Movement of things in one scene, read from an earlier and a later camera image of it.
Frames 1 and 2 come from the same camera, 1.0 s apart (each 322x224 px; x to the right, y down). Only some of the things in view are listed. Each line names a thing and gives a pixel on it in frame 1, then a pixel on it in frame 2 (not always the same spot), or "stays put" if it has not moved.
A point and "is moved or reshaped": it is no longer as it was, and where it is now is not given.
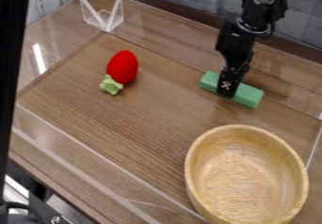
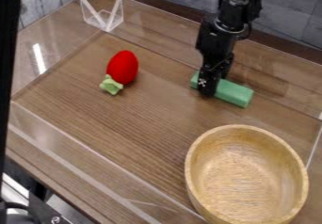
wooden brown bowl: x=245 y=176 stays put
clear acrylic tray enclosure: x=109 y=106 stays put
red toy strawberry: x=120 y=71 stays put
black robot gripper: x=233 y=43 to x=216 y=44
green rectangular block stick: x=247 y=95 is moved or reshaped
